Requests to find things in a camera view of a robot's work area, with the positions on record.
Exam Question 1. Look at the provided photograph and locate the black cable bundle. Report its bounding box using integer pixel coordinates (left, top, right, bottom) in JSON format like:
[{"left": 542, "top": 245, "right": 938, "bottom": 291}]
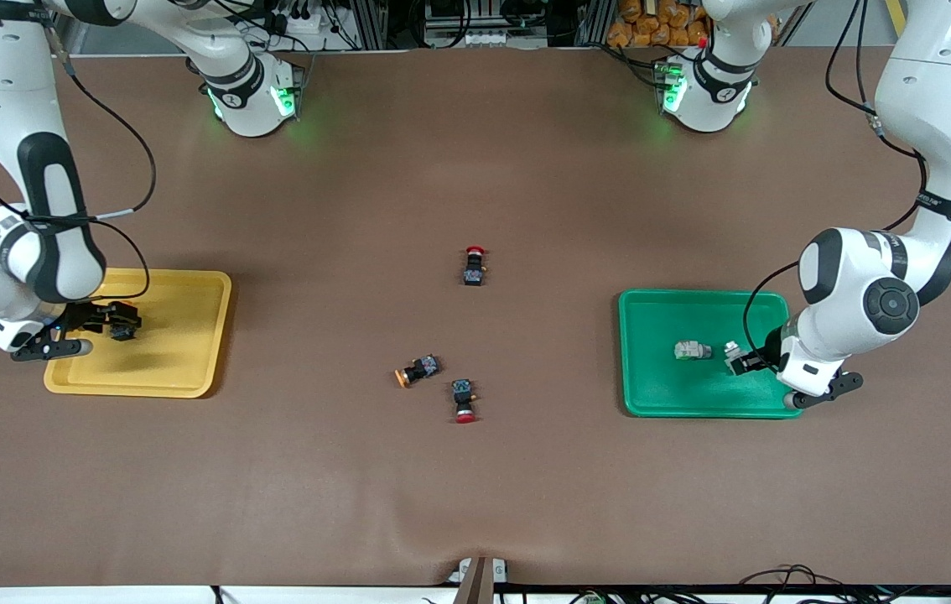
[{"left": 735, "top": 564, "right": 951, "bottom": 604}]

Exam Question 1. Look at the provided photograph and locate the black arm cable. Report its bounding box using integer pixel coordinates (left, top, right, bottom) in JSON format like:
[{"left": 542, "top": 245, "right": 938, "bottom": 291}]
[
  {"left": 742, "top": 0, "right": 951, "bottom": 372},
  {"left": 0, "top": 0, "right": 158, "bottom": 305}
]

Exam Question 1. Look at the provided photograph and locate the green plastic tray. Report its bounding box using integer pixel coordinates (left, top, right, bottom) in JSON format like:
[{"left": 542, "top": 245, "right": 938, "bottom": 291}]
[{"left": 618, "top": 289, "right": 805, "bottom": 419}]

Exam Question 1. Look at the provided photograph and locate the brown table mat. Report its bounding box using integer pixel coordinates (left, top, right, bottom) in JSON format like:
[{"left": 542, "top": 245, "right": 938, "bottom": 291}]
[{"left": 0, "top": 46, "right": 951, "bottom": 588}]

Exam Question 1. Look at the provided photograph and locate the white power strip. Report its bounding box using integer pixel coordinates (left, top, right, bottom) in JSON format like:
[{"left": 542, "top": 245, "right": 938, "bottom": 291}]
[{"left": 273, "top": 8, "right": 335, "bottom": 36}]

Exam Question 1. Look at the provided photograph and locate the yellow push button switch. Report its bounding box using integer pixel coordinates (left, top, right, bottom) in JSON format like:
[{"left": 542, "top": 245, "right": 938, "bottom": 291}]
[
  {"left": 111, "top": 302, "right": 143, "bottom": 342},
  {"left": 394, "top": 353, "right": 443, "bottom": 389}
]

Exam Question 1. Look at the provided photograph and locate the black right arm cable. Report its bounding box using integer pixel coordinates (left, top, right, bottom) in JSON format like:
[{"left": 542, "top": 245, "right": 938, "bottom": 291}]
[{"left": 0, "top": 0, "right": 158, "bottom": 305}]

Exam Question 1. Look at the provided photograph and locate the bag of orange snacks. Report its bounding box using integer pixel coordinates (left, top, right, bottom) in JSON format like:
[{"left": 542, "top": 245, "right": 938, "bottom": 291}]
[{"left": 607, "top": 0, "right": 709, "bottom": 49}]

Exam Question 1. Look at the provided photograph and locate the yellow plastic tray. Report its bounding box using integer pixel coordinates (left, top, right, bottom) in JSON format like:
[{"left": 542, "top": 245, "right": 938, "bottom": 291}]
[{"left": 44, "top": 268, "right": 233, "bottom": 398}]

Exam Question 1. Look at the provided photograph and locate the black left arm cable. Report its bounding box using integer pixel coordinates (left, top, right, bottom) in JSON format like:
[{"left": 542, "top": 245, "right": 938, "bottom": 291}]
[{"left": 742, "top": 0, "right": 951, "bottom": 372}]

